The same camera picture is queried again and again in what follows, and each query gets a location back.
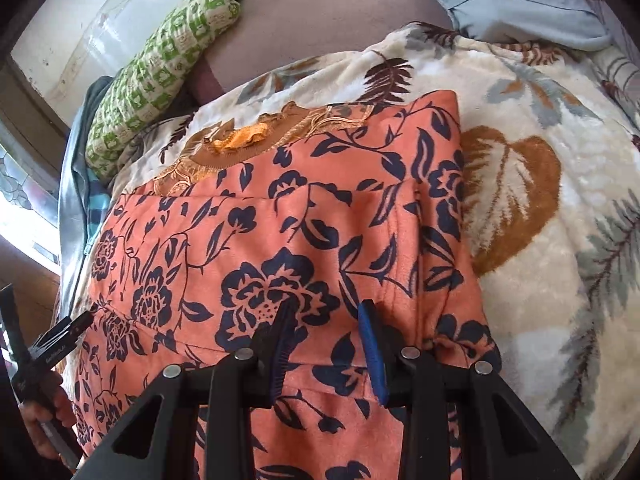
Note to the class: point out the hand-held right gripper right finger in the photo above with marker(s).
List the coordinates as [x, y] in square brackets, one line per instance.
[372, 355]

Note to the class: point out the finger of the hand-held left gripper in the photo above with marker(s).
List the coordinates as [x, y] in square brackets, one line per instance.
[62, 332]
[11, 325]

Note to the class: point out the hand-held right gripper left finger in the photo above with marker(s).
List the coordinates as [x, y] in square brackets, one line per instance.
[278, 345]

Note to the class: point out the orange floral garment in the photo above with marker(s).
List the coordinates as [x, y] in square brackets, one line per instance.
[310, 240]

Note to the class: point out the person's left hand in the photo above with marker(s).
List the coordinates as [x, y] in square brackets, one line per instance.
[47, 412]

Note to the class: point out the teal striped cloth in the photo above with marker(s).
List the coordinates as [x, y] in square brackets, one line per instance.
[99, 205]

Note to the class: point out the stained glass window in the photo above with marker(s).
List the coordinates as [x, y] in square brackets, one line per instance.
[22, 185]

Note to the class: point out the blue-grey cloth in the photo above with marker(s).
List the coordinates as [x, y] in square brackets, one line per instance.
[75, 170]

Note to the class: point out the green patterned pillow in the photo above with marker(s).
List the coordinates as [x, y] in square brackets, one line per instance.
[165, 60]

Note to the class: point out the cream leaf print blanket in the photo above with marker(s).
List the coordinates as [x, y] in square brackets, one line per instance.
[540, 110]

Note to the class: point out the pinkish quilted mattress pad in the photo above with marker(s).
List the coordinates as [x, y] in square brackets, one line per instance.
[320, 25]

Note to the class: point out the light blue pillow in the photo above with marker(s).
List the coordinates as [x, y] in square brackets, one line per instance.
[505, 5]

